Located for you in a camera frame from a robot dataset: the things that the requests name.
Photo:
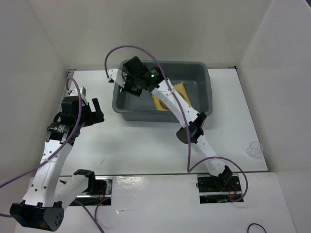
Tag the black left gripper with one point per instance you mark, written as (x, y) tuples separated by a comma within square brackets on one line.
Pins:
[(95, 117)]

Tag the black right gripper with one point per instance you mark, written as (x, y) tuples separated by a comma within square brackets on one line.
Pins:
[(126, 88)]

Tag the yellow woven placemat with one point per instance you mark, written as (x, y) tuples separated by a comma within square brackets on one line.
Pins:
[(180, 88)]

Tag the grey plastic bin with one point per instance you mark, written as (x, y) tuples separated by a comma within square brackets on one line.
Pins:
[(196, 80)]

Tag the clear plastic cup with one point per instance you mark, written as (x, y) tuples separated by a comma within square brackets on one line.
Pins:
[(254, 149)]

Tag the clear glass plate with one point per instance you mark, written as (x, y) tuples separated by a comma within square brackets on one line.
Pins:
[(163, 106)]

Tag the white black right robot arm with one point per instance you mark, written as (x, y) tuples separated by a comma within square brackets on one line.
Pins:
[(154, 80)]

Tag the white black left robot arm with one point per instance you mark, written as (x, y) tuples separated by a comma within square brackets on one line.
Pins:
[(43, 206)]

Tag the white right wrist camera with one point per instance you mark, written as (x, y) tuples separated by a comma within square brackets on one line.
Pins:
[(115, 75)]

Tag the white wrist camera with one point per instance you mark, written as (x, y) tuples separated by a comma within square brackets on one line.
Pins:
[(82, 91), (115, 75)]

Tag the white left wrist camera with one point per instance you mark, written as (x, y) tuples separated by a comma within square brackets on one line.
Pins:
[(82, 91)]

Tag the aluminium table edge rail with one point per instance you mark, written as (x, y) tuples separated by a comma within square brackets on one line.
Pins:
[(64, 92)]

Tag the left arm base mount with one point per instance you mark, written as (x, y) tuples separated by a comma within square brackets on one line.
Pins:
[(100, 194)]

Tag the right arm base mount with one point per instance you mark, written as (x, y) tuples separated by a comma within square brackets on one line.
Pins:
[(210, 193)]

